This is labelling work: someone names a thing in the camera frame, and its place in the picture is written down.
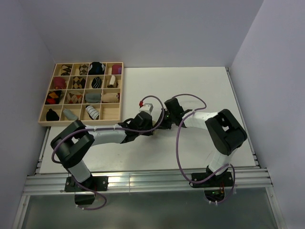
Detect pink rolled sock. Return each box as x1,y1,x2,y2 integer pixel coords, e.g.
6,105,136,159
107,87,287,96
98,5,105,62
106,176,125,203
53,77,66,90

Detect black white-striped rolled sock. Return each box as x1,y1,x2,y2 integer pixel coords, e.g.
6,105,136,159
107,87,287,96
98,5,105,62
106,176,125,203
91,76,102,89

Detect aluminium rail frame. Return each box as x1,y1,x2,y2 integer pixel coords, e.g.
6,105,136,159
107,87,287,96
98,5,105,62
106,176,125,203
12,127,287,229

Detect light blue rolled sock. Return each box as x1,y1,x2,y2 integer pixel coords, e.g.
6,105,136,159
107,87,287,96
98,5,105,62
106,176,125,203
63,109,78,121

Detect magenta purple rolled sock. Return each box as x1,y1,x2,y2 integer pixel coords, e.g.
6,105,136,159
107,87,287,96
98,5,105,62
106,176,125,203
112,64,122,75

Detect dark brown argyle sock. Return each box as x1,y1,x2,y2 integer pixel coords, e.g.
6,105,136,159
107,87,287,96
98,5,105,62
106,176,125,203
71,76,86,89

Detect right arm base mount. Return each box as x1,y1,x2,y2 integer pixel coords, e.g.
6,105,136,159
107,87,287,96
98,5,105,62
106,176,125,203
189,171,234,204

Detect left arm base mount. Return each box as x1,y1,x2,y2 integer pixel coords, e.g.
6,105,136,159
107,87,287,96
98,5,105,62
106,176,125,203
64,176,108,207

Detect black orange argyle sock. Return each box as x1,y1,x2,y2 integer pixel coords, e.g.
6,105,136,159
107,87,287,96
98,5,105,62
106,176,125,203
45,90,62,104

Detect tan rolled sock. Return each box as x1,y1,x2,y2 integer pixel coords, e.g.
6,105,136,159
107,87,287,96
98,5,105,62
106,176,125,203
102,93,120,103

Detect white black striped sock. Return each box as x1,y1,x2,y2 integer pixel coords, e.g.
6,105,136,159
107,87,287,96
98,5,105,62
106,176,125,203
85,105,100,120

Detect wooden compartment sock tray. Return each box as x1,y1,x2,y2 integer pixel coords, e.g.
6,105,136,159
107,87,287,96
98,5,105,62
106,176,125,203
38,62,124,126

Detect cream brown rolled sock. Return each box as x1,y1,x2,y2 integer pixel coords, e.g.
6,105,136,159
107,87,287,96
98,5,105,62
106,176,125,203
107,75,118,88

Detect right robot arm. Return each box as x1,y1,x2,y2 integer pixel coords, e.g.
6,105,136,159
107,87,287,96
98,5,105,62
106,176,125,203
161,97,247,186

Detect pale green ankle sock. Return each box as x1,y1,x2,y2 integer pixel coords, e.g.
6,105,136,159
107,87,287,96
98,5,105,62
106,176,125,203
152,121,159,135

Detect grey argyle rolled sock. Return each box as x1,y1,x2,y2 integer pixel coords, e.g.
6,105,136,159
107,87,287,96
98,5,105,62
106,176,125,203
79,64,89,75

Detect black blue rolled sock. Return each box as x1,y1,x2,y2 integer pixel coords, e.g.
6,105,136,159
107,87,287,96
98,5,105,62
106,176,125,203
88,62,106,75

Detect beige red argyle sock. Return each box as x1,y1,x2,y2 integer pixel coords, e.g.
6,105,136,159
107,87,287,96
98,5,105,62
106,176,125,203
66,92,83,104

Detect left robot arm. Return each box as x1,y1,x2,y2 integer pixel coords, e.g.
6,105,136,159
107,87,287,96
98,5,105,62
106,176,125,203
51,111,153,190

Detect brown argyle rolled sock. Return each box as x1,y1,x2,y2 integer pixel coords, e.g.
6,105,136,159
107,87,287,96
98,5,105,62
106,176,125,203
60,64,72,76

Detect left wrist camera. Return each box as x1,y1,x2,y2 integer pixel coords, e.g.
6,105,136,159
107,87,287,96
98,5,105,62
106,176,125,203
139,101,153,115

